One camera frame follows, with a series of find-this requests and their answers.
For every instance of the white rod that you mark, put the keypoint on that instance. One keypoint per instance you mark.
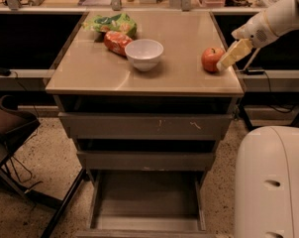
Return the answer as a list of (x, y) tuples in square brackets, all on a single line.
[(254, 54)]

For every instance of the black power adapter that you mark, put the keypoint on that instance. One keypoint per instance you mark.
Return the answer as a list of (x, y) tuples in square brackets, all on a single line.
[(254, 71), (5, 71)]

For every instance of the grey drawer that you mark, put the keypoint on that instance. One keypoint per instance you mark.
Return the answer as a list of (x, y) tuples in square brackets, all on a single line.
[(140, 204), (145, 161), (144, 126)]

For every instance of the black table leg stand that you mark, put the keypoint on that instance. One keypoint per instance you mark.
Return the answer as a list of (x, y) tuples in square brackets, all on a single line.
[(245, 117)]

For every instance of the black diagonal floor bar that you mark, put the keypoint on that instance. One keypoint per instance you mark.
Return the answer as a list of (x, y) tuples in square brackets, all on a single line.
[(64, 203)]

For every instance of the black power adapter right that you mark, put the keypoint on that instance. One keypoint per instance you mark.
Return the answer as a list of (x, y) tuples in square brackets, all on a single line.
[(254, 71)]

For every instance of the green chip bag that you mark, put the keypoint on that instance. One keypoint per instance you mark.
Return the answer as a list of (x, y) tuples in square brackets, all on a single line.
[(122, 23)]

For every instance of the orange snack bag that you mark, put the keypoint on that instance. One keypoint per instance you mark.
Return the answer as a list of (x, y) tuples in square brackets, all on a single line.
[(116, 42)]

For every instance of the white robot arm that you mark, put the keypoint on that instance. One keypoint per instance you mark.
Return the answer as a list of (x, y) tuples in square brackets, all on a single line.
[(267, 166)]

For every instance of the red apple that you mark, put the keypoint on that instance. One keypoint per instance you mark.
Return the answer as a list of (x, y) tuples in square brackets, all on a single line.
[(210, 57)]

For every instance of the grey drawer cabinet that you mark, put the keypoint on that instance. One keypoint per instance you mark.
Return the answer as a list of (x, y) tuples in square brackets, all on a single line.
[(92, 79)]

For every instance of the middle grey drawer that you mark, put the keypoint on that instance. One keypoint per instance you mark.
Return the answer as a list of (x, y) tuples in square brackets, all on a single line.
[(145, 161)]

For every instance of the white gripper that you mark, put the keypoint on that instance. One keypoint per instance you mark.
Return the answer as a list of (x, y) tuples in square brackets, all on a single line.
[(257, 31)]

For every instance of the top grey drawer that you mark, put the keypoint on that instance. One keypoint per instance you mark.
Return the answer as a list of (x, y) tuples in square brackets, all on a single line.
[(144, 126)]

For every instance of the white bowl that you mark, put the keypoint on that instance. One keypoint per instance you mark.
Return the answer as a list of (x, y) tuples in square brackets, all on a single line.
[(144, 54)]

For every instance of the black power adapter left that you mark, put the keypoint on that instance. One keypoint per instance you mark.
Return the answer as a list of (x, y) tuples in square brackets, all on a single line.
[(5, 71)]

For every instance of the bottom grey drawer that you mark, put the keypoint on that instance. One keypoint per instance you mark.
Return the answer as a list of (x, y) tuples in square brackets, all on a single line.
[(140, 204)]

